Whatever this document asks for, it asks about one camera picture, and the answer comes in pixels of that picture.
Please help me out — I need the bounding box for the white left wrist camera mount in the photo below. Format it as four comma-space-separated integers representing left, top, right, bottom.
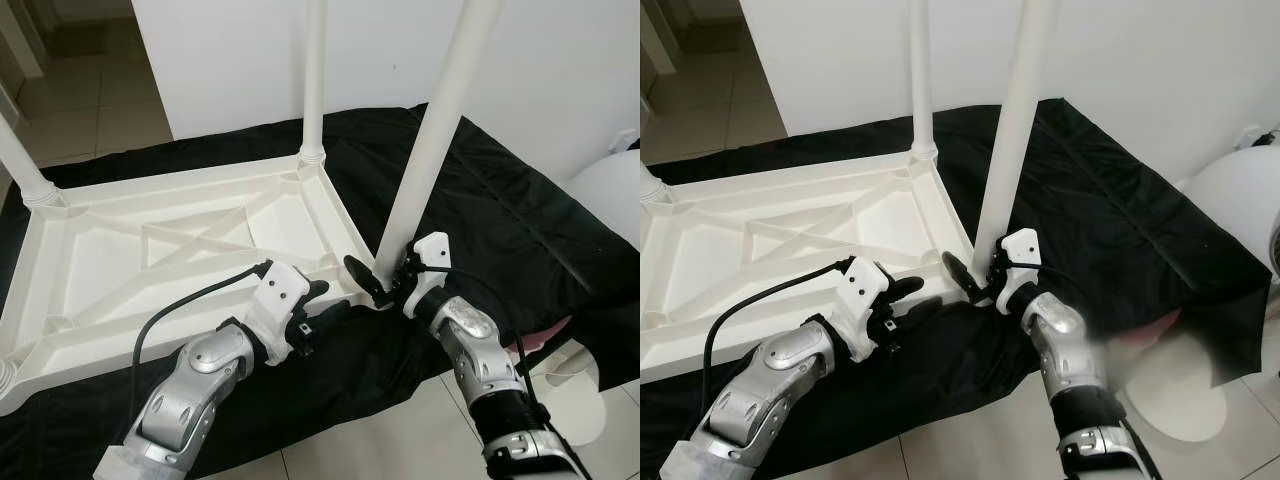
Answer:
825, 258, 896, 363
240, 262, 313, 366

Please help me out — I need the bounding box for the white plastic table top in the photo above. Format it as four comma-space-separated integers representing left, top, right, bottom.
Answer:
0, 155, 386, 416
640, 152, 986, 386

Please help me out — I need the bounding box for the white door frame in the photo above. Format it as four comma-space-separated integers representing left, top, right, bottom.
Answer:
0, 0, 46, 79
640, 0, 681, 76

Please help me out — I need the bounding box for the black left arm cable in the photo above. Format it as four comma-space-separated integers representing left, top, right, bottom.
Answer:
130, 260, 273, 421
703, 256, 856, 391

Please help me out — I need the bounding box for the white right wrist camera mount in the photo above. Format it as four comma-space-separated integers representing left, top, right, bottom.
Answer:
992, 228, 1043, 316
402, 232, 453, 321

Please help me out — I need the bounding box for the white round fan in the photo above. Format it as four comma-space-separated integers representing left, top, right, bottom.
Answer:
570, 150, 641, 246

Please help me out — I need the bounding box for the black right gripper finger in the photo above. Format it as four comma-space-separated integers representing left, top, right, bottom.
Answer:
343, 255, 393, 309
942, 250, 991, 306

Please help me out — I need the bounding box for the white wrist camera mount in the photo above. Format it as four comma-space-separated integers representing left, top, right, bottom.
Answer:
825, 258, 896, 363
992, 228, 1043, 316
240, 262, 313, 366
402, 232, 453, 321

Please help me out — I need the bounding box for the black cloth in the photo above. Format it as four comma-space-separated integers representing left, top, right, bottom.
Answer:
640, 98, 1273, 480
0, 105, 641, 480

